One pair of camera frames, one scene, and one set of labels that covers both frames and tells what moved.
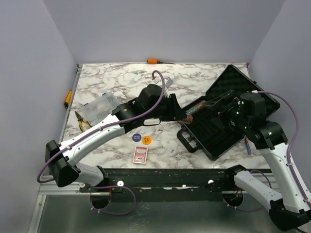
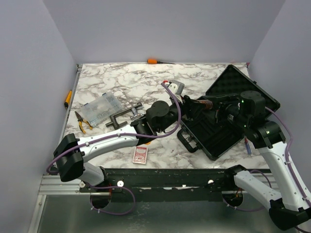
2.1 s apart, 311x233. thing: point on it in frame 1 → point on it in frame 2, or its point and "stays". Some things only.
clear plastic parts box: [96, 109] stays
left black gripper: [175, 111] → [191, 108]
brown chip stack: [189, 119] → [208, 104]
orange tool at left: [66, 104] stays
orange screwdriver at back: [154, 61] stays
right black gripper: [228, 97] stays
